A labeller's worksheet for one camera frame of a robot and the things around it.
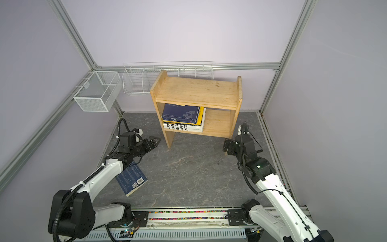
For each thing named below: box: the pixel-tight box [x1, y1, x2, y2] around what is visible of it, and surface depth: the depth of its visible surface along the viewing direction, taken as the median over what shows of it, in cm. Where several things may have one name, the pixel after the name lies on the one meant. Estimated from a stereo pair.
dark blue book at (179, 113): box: [161, 103, 201, 124], surface depth 80 cm
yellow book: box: [162, 106, 205, 127], surface depth 80 cm
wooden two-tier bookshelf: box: [150, 70, 243, 149], surface depth 74 cm
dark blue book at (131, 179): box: [115, 161, 149, 198], surface depth 86 cm
